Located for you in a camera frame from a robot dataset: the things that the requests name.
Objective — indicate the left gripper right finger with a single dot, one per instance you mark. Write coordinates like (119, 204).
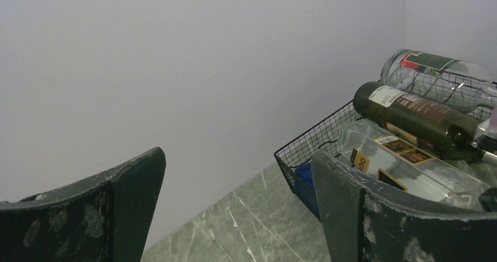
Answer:
(367, 220)

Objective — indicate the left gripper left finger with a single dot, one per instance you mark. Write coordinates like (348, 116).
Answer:
(104, 217)

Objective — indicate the clear bottle with label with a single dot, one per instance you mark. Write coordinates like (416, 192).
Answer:
(394, 161)

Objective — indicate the dark green wine bottle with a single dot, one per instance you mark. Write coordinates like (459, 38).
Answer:
(444, 131)

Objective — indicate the clear bottle white cap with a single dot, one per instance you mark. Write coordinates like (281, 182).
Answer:
(454, 83)

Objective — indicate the black wire wine rack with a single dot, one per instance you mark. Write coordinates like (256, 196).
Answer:
(324, 135)

